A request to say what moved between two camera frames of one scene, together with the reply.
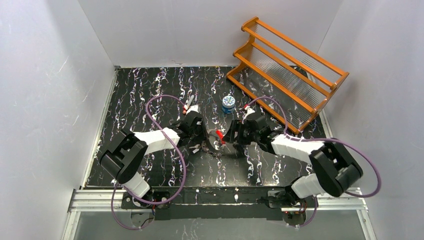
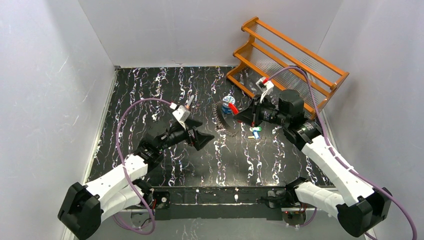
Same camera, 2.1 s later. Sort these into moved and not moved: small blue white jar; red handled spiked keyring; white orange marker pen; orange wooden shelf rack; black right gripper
Moved: black right gripper; red handled spiked keyring
Not moved: small blue white jar; white orange marker pen; orange wooden shelf rack
